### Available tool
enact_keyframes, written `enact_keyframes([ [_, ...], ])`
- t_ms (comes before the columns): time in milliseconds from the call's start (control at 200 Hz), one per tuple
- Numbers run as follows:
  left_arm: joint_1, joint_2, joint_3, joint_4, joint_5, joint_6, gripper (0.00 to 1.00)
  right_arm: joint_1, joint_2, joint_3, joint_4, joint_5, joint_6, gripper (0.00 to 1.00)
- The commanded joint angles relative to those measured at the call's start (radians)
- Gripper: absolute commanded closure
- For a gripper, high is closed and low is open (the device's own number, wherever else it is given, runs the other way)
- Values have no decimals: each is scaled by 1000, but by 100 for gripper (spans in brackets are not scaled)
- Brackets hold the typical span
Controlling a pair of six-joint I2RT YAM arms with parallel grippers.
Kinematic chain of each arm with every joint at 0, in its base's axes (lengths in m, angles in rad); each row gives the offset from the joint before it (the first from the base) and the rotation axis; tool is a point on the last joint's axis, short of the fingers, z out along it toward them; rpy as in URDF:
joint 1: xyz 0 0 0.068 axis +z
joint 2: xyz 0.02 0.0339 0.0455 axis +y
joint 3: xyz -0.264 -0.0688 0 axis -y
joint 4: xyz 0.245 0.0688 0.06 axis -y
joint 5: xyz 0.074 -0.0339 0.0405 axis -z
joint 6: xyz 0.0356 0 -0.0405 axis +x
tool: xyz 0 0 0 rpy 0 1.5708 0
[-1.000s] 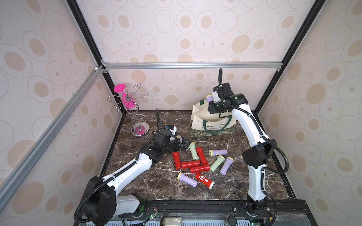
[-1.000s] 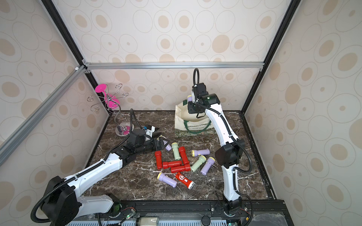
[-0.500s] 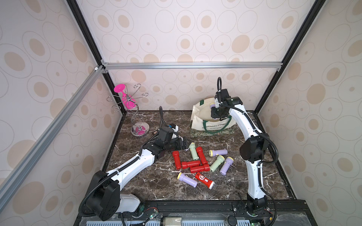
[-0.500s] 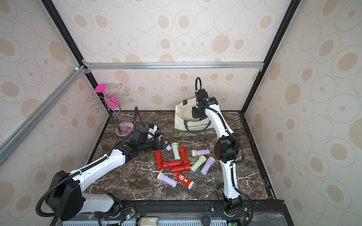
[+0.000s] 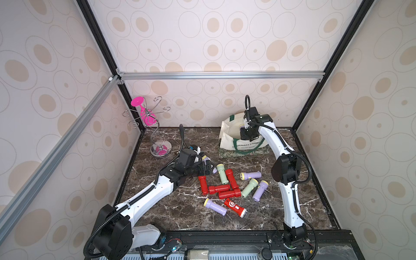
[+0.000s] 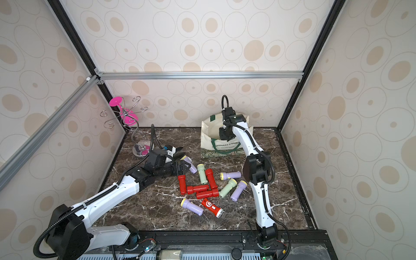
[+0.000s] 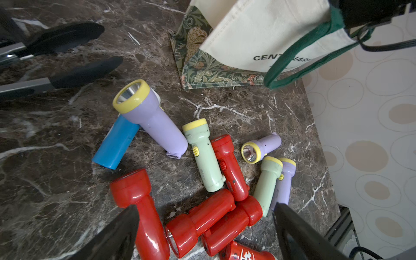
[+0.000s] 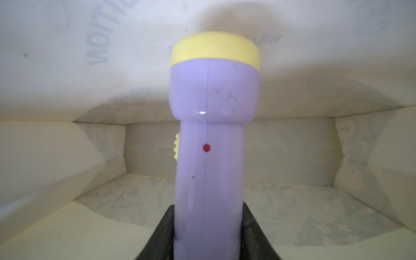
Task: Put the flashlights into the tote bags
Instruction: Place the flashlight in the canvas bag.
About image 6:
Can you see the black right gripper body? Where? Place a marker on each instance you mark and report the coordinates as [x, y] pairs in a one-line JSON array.
[[224, 131]]

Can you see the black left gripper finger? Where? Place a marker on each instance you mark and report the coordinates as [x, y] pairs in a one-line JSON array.
[[183, 168], [178, 156]]

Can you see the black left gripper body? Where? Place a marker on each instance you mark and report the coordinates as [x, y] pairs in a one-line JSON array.
[[168, 169]]

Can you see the purple flashlight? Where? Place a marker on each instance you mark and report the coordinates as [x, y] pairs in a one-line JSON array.
[[193, 169], [241, 186], [187, 204]]

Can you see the red flashlight vertical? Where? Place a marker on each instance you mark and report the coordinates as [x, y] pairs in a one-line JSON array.
[[182, 184]]

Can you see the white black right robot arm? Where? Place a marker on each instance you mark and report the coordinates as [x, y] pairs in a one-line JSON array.
[[258, 170]]

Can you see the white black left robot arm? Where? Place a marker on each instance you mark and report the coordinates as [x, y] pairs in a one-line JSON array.
[[97, 204]]

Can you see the cream green tote bag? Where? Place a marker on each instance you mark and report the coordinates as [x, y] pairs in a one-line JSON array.
[[217, 140]]

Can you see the green flashlight upper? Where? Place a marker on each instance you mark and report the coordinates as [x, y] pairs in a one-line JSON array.
[[202, 176]]

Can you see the green flashlight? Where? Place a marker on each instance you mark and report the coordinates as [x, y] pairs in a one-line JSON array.
[[202, 176], [228, 187]]

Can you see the red flashlight middle horizontal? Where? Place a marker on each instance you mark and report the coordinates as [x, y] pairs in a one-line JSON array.
[[196, 189]]

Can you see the red flashlight horizontal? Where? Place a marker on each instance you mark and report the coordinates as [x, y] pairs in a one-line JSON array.
[[196, 189], [207, 194]]

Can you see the red flashlight upper right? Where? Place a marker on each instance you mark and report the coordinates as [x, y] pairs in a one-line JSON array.
[[210, 178]]

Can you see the red flashlight lower horizontal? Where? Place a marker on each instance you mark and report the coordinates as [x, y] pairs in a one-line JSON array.
[[207, 194]]

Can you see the purple flashlight right horizontal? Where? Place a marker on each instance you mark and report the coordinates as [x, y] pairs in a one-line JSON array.
[[230, 175]]

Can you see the purple flashlight bottom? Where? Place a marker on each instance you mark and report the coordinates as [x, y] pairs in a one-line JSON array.
[[187, 204]]

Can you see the green flashlight right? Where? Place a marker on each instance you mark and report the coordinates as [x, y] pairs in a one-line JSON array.
[[228, 187]]

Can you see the red flashlight with logo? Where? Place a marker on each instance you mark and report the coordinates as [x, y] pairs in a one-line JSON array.
[[217, 211]]

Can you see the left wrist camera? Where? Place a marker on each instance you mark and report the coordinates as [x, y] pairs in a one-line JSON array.
[[170, 153]]

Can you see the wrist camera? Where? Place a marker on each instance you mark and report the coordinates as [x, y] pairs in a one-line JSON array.
[[170, 153], [228, 113]]

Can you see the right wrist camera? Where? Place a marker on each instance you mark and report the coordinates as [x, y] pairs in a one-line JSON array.
[[228, 113]]

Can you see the aluminium frame rail back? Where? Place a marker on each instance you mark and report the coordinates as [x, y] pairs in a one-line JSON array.
[[201, 75]]

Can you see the aluminium frame rail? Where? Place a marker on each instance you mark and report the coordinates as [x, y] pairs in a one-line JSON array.
[[201, 75], [26, 151]]

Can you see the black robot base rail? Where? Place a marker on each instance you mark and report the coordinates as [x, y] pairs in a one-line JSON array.
[[194, 244]]

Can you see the aluminium frame rail left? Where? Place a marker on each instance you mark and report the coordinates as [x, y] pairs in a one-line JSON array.
[[26, 151]]

